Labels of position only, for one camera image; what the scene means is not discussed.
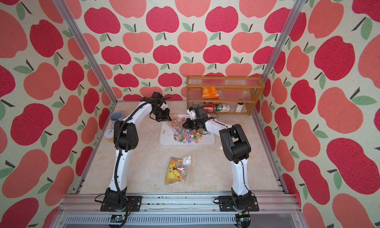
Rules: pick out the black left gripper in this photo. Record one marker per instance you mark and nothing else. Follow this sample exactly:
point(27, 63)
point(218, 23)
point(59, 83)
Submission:
point(166, 117)

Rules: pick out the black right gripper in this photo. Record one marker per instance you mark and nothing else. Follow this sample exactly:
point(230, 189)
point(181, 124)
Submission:
point(188, 126)

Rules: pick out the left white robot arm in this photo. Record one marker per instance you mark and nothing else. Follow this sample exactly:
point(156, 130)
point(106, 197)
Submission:
point(125, 140)

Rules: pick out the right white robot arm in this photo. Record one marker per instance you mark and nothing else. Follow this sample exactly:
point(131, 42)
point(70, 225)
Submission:
point(236, 149)

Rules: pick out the poured candies pile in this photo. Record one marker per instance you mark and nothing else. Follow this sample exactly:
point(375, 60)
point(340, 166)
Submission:
point(192, 137)

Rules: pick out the white plastic tray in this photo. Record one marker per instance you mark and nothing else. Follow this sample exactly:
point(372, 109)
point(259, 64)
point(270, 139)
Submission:
point(166, 135)

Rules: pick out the red soda can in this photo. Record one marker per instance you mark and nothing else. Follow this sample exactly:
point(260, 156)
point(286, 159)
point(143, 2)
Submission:
point(209, 108)

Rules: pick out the green white drink can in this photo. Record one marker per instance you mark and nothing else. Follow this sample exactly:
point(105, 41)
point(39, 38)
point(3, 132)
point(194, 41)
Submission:
point(222, 107)

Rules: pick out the orange snack packet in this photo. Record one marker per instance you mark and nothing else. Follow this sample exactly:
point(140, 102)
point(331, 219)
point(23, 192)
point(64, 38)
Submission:
point(209, 93)

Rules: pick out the wooden shelf rack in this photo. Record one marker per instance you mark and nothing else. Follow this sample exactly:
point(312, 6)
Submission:
point(232, 90)

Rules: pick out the blue grey mug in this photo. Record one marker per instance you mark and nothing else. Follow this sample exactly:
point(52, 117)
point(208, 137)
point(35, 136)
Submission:
point(116, 116)

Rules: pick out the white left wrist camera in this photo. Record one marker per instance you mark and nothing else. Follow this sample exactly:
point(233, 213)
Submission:
point(163, 105)

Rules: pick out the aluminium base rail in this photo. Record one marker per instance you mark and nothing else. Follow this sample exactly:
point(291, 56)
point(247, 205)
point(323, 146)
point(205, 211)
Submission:
point(271, 209)

